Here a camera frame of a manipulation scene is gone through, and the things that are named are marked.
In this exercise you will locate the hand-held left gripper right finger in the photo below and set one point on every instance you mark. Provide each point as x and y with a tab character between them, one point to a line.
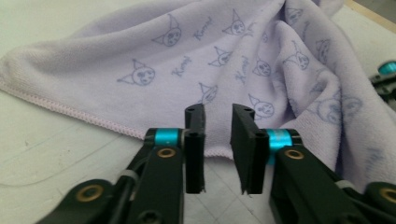
249	155

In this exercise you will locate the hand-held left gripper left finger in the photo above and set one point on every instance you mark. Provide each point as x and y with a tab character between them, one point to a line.
195	149

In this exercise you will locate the purple printed towel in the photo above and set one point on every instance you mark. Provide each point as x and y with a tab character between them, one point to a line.
124	46

